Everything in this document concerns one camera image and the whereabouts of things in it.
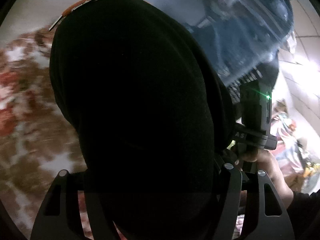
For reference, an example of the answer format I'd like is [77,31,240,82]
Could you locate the floral brown white bedspread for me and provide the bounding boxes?
[0,26,126,240]

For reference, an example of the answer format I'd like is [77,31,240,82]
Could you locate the blue hanging clothes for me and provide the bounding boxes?
[145,0,293,103]

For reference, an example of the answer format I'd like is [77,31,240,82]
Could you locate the person's right hand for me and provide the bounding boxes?
[239,149,293,208]

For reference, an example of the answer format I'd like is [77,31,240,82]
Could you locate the black orange patterned garment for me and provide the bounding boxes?
[49,0,235,239]

